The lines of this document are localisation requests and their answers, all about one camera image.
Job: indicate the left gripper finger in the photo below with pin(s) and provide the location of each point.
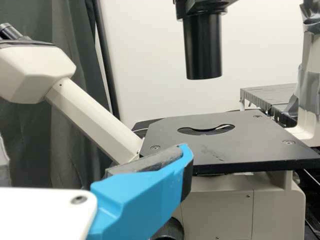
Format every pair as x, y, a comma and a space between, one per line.
140, 195

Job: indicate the cream microscope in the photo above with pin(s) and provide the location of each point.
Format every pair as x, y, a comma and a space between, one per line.
225, 150

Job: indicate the black platform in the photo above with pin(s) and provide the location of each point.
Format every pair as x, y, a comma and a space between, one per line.
312, 200
270, 95

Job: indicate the white pipette stand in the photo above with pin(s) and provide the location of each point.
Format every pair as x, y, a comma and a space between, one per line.
310, 82

